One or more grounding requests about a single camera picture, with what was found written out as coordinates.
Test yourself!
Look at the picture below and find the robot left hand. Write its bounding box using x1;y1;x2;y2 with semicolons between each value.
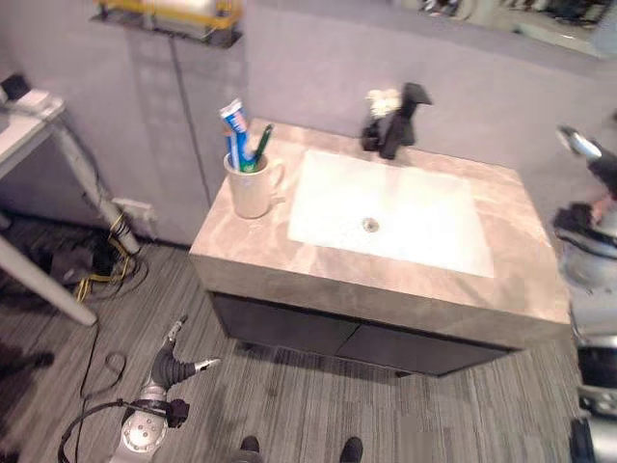
148;315;223;390

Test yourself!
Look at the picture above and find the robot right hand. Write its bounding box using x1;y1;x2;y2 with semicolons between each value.
556;124;617;203

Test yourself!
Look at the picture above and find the white sink basin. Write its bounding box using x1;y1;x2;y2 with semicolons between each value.
286;149;496;280

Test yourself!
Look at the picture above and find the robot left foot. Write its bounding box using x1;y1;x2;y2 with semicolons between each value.
240;435;262;463

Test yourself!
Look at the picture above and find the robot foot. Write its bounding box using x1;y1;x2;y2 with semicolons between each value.
240;435;262;463
339;435;364;463

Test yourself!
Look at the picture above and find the black box on floor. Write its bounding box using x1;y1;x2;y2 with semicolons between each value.
49;234;116;286

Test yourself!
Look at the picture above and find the dark vanity cabinet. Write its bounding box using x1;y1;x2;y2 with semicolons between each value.
210;291;513;378

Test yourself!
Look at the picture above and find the white power strip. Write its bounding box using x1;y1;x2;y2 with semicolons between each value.
111;197;159;226

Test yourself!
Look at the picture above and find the marble vanity countertop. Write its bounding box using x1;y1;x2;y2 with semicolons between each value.
188;118;572;351

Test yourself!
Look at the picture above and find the cream ceramic mug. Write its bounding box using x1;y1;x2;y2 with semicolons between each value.
223;152;287;221

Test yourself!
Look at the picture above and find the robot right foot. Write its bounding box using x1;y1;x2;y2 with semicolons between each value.
339;435;364;463

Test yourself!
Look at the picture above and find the black faucet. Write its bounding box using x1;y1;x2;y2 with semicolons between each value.
361;82;434;161

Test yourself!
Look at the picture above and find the white crumpled object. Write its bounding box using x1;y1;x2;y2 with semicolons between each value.
364;88;402;121

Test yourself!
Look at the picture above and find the green toothbrush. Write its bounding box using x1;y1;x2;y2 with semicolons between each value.
242;123;275;174

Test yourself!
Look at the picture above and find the blue white toothpaste tube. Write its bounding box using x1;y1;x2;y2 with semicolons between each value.
219;98;257;173

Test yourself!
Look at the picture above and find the white table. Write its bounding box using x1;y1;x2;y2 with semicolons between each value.
0;89;142;328

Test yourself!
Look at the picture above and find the black device on table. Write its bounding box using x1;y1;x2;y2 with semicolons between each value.
0;73;31;103

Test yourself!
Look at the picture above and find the black floor cable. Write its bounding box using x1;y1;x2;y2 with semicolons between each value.
78;320;127;401

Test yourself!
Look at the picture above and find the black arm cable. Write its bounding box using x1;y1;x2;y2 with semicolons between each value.
57;396;146;463

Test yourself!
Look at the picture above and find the yellow cable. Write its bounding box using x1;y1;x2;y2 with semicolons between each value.
73;215;134;303

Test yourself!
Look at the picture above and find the thin wall cable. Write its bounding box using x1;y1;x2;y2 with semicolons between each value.
167;37;214;206

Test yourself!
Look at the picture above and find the yellow wall shelf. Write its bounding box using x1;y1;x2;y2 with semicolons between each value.
88;0;245;50

